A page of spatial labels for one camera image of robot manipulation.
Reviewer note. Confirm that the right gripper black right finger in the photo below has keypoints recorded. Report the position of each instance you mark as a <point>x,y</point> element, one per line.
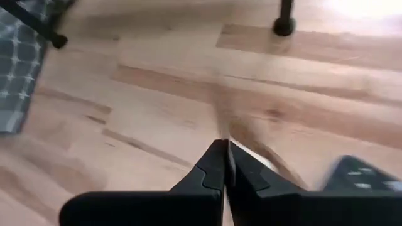
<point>267,204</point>

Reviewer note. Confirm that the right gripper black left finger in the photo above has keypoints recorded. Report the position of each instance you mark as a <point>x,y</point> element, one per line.
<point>194,194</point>

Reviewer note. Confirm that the green spice tin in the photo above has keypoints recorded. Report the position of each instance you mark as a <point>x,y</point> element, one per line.
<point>355,175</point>

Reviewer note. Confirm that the black metal shelf, wooden boards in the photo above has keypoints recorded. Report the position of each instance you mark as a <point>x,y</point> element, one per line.
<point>284,25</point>

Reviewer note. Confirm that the grey cloth with white grid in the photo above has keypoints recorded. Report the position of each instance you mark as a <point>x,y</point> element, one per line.
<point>19,62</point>

